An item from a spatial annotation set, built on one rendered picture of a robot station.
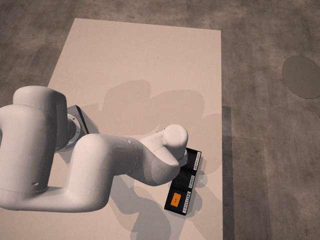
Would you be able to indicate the orange nine-volt battery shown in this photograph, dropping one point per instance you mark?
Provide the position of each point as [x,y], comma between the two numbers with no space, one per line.
[175,200]

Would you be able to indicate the black three-compartment bin rack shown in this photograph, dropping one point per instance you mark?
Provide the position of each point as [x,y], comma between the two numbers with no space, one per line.
[183,183]

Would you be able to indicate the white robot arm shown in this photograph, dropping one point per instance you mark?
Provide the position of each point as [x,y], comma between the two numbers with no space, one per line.
[37,125]

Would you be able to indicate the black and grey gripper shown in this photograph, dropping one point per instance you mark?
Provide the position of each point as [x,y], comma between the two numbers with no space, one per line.
[184,160]

